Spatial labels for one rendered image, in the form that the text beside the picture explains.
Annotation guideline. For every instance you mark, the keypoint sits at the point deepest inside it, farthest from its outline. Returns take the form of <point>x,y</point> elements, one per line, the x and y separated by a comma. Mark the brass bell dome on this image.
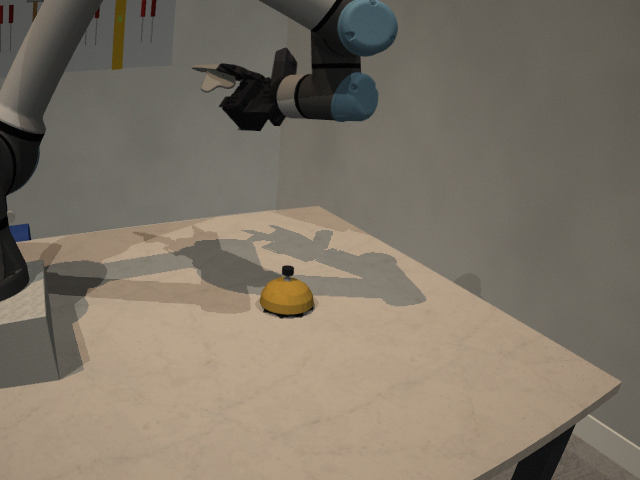
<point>287,295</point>

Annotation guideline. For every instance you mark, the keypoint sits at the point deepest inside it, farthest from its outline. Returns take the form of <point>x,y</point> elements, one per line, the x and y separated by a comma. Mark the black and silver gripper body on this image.
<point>256,102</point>

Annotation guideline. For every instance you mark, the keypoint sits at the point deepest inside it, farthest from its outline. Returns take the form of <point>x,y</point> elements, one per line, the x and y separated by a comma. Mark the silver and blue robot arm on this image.
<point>336,89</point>

